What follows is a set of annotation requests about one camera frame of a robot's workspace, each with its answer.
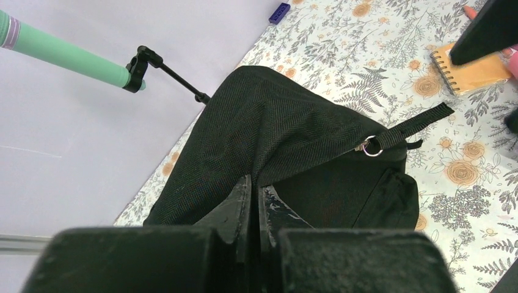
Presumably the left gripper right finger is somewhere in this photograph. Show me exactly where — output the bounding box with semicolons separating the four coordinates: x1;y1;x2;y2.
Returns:
258;187;456;292

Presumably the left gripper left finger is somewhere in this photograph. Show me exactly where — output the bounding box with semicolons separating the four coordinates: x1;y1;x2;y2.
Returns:
23;176;252;292

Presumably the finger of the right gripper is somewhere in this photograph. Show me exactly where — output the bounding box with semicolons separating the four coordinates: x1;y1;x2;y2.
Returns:
450;0;517;65

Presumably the black student backpack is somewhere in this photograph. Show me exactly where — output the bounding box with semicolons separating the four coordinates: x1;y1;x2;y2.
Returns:
144;66;453;229

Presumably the pink pencil case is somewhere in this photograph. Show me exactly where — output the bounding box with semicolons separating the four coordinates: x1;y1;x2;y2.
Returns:
501;45;518;79

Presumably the yellow spiral notepad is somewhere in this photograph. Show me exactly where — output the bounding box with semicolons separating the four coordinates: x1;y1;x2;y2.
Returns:
430;43;512;96

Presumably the floral table mat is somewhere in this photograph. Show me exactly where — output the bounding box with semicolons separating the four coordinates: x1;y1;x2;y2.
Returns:
113;0;518;293

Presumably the small blue block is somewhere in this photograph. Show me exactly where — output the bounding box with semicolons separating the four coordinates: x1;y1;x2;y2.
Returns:
268;2;291;25

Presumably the green microphone on tripod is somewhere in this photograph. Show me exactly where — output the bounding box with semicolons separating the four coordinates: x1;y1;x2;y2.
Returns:
1;11;211;104

